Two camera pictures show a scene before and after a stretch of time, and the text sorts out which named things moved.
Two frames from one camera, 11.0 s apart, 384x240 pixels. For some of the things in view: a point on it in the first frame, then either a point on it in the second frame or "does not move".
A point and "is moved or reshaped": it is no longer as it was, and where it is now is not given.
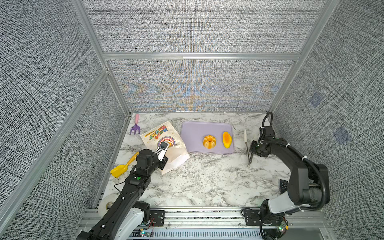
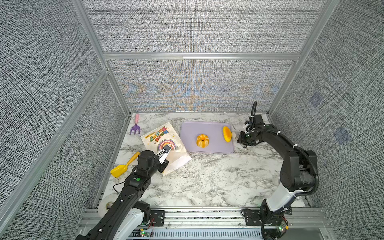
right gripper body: (256, 148) → (247, 138)
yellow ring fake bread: (209, 142) → (202, 141)
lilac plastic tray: (193, 133) does not move
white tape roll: (106, 202) does not move
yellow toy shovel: (118, 170) does not move
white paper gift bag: (176, 154) does not move
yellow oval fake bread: (227, 139) is moved or reshaped
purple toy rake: (136, 127) does not move
